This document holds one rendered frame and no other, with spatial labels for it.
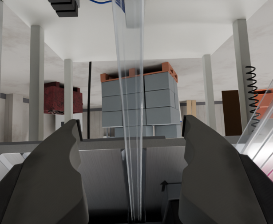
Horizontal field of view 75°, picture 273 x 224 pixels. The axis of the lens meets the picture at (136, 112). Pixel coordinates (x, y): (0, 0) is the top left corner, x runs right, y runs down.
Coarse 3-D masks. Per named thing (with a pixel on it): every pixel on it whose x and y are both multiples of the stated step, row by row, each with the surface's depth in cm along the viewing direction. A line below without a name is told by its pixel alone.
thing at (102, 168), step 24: (0, 144) 22; (24, 144) 17; (96, 144) 17; (120, 144) 17; (144, 144) 17; (168, 144) 16; (0, 168) 18; (96, 168) 18; (120, 168) 18; (144, 168) 18; (168, 168) 19; (96, 192) 22; (120, 192) 22; (144, 192) 22; (96, 216) 27; (120, 216) 27
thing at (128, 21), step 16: (112, 0) 8; (128, 0) 8; (128, 16) 8; (128, 32) 8; (128, 48) 9; (128, 64) 10; (128, 80) 10; (128, 96) 11; (128, 112) 12; (128, 128) 13; (128, 144) 14; (128, 160) 15; (128, 176) 17
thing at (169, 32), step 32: (32, 0) 45; (96, 0) 46; (160, 0) 47; (192, 0) 48; (224, 0) 48; (256, 0) 49; (64, 32) 61; (96, 32) 61; (160, 32) 63; (192, 32) 64; (224, 32) 65
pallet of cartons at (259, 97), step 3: (258, 90) 493; (261, 90) 494; (264, 90) 496; (261, 93) 557; (264, 93) 555; (258, 96) 493; (261, 96) 490; (258, 99) 492; (258, 102) 492; (255, 105) 494
